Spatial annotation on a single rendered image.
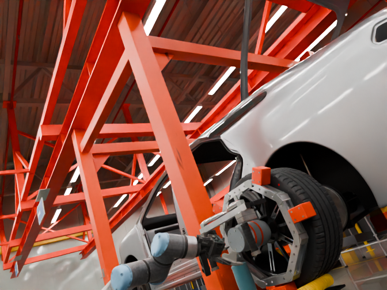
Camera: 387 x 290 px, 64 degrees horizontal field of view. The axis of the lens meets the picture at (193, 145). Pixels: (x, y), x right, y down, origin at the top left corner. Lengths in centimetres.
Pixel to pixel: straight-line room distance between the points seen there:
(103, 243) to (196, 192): 194
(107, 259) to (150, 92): 210
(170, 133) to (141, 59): 70
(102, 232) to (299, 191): 269
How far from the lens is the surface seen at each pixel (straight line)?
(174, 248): 126
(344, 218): 212
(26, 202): 768
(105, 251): 383
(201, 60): 321
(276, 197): 163
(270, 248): 188
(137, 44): 275
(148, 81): 249
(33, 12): 907
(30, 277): 1447
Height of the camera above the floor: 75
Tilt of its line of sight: 22 degrees up
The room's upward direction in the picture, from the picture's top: 21 degrees counter-clockwise
